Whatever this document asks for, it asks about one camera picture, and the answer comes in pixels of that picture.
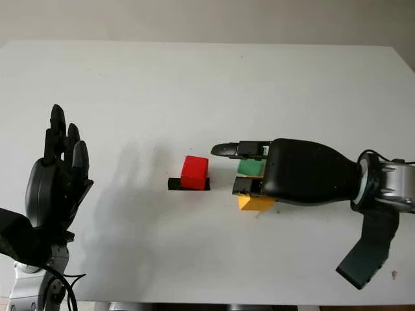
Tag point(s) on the black flat rectangular tile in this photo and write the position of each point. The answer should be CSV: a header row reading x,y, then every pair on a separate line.
x,y
174,184

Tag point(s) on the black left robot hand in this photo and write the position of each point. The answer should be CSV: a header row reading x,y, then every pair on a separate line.
x,y
45,194

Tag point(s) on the yellow wooden block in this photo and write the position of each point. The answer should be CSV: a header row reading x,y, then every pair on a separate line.
x,y
253,204

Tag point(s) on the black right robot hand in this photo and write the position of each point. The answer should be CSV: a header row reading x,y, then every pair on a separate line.
x,y
304,171

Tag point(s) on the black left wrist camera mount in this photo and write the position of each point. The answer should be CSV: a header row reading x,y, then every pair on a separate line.
x,y
16,236

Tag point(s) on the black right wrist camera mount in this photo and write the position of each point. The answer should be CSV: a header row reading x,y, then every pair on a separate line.
x,y
366,256

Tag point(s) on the green wooden block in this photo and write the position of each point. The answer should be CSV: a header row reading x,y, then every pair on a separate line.
x,y
249,168

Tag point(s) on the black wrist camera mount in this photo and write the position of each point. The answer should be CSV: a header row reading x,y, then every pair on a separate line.
x,y
366,256
16,236

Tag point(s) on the red wooden block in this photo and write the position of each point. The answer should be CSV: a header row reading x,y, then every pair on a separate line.
x,y
194,173

